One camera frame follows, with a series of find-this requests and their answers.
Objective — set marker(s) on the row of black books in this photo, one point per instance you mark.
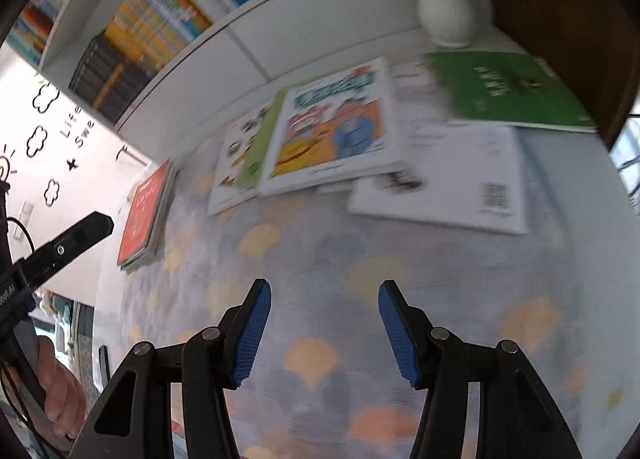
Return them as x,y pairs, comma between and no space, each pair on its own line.
105,79

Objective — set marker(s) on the row of mixed colourful books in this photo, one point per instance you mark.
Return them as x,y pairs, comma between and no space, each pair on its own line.
40,14

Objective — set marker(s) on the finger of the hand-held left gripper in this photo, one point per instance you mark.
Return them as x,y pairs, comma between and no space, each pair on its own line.
70,244

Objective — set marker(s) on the white book pink flower print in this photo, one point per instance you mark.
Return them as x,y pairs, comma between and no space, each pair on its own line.
450,174

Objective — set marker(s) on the row of yellow orange books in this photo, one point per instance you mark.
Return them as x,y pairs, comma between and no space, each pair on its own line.
150,19

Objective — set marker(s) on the white book yellow robe figure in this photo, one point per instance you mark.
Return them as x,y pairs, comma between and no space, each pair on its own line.
232,174

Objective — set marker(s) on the window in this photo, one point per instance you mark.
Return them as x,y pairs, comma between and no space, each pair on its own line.
627,159

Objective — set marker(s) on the white bookshelf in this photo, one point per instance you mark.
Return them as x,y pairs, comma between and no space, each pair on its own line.
320,14

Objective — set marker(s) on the lime green thin book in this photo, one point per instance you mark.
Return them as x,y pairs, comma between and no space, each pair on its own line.
255,159

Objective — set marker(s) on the dark green book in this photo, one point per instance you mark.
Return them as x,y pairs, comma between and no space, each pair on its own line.
500,89

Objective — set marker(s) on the person's left hand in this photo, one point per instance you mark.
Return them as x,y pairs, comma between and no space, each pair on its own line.
65,399

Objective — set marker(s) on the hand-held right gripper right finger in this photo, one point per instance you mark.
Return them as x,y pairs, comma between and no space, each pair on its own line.
400,334

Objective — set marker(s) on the plain white book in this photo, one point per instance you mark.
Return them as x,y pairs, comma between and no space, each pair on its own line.
415,104

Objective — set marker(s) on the cartoon picture book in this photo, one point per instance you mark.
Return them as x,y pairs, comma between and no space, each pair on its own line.
330,139

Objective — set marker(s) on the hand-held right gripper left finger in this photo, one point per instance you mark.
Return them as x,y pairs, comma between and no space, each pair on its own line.
250,334

